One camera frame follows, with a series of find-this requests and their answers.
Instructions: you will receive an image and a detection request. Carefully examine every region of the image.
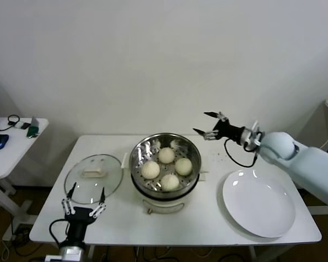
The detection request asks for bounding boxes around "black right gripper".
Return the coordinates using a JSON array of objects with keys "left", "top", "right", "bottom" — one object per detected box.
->
[{"left": 193, "top": 111, "right": 247, "bottom": 142}]

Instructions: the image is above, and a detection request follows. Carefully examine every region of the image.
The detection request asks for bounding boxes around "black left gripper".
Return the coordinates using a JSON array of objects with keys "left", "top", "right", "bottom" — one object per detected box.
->
[{"left": 61, "top": 182, "right": 107, "bottom": 245}]

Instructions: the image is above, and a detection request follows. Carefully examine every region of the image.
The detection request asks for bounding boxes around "glass lid with white handle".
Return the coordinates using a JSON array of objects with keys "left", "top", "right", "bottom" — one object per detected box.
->
[{"left": 64, "top": 153, "right": 124, "bottom": 205}]

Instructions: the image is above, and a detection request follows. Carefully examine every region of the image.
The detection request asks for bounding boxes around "white steamed baozi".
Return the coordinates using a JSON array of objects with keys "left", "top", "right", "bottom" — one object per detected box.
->
[
  {"left": 141, "top": 160, "right": 161, "bottom": 180},
  {"left": 174, "top": 157, "right": 194, "bottom": 176},
  {"left": 158, "top": 146, "right": 176, "bottom": 164},
  {"left": 160, "top": 174, "right": 180, "bottom": 192}
]

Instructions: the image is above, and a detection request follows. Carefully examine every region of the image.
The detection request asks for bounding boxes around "steel steamer basket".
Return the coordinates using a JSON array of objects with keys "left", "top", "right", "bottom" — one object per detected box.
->
[{"left": 129, "top": 133, "right": 202, "bottom": 195}]

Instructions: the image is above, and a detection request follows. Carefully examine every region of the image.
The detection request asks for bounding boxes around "white electric cooker base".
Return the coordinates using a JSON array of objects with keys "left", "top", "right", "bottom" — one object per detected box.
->
[{"left": 121, "top": 151, "right": 210, "bottom": 215}]

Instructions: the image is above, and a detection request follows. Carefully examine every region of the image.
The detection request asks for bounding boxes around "white side table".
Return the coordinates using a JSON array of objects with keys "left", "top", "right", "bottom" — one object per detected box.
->
[{"left": 0, "top": 117, "right": 49, "bottom": 241}]

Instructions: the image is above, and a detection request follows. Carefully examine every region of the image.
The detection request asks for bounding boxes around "white round plate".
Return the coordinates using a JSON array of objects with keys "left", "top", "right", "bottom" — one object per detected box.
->
[{"left": 222, "top": 169, "right": 296, "bottom": 239}]

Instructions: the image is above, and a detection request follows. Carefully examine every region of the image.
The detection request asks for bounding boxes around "green flat object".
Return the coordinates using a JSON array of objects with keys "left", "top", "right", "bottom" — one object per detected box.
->
[{"left": 26, "top": 116, "right": 41, "bottom": 139}]

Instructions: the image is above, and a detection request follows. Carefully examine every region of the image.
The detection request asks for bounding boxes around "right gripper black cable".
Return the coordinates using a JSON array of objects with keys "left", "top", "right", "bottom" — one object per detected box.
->
[{"left": 224, "top": 138, "right": 259, "bottom": 168}]

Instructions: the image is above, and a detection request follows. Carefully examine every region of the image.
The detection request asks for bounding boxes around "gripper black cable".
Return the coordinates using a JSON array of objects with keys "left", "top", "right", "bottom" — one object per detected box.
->
[
  {"left": 224, "top": 138, "right": 259, "bottom": 168},
  {"left": 49, "top": 218, "right": 72, "bottom": 246}
]

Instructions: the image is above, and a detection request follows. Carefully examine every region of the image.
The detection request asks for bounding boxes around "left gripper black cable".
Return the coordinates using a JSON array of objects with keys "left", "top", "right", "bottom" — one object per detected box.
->
[{"left": 49, "top": 218, "right": 72, "bottom": 246}]

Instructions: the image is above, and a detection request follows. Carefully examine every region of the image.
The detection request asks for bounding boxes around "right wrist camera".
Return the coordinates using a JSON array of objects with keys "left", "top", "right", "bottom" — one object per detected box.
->
[{"left": 244, "top": 121, "right": 263, "bottom": 152}]

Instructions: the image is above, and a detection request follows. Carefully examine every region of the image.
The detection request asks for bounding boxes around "black looped cable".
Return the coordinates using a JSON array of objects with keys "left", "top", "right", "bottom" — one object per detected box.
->
[{"left": 0, "top": 114, "right": 21, "bottom": 133}]

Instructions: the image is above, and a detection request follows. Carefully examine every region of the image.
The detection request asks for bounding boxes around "white stand frame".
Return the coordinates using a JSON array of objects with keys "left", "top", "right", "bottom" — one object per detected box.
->
[{"left": 307, "top": 206, "right": 328, "bottom": 216}]

